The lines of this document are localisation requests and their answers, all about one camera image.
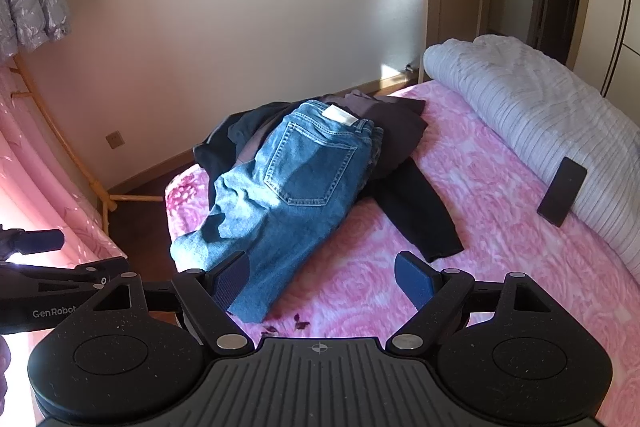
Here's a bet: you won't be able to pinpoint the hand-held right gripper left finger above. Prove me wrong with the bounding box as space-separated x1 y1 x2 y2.
90 251 251 354

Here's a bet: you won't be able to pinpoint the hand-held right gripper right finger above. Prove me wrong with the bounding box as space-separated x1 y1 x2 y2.
387 252 553 354

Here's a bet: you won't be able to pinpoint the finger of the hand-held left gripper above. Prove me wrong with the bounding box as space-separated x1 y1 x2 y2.
75 257 132 290

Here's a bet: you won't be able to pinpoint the blue jeans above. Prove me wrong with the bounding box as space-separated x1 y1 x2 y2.
170 99 385 324

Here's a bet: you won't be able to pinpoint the black jacket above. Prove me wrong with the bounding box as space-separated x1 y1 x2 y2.
192 99 465 264

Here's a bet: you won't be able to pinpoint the pink floral blanket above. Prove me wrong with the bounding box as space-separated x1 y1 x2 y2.
165 79 640 427

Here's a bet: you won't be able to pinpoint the pink curtain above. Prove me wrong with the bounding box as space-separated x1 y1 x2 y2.
0 57 128 268

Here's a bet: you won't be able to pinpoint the wooden coat rack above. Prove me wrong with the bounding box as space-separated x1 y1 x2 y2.
10 52 132 238

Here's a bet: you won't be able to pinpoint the grey-brown garment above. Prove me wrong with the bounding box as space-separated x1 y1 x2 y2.
240 89 428 180

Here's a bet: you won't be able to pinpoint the black phone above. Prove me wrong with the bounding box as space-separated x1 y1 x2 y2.
536 157 589 228

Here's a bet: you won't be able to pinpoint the white striped quilt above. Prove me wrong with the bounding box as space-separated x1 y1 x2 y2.
422 34 640 275

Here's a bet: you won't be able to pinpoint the white wardrobe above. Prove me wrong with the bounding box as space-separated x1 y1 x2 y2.
570 0 640 102

